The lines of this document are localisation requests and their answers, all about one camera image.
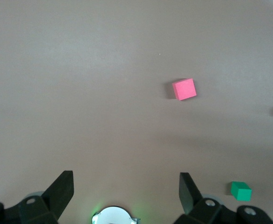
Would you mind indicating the green foam cube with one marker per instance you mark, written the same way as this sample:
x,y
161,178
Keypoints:
x,y
241,191

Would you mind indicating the brown table mat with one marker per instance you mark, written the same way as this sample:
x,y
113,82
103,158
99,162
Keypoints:
x,y
80,93

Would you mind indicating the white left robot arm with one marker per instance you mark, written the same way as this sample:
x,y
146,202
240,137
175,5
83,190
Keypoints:
x,y
114,215

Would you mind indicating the pink foam cube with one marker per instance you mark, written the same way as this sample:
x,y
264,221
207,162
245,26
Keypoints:
x,y
184,88

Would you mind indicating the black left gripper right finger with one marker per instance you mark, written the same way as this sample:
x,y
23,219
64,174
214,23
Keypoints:
x,y
190,196

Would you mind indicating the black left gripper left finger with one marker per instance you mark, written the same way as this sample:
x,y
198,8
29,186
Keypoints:
x,y
55,198

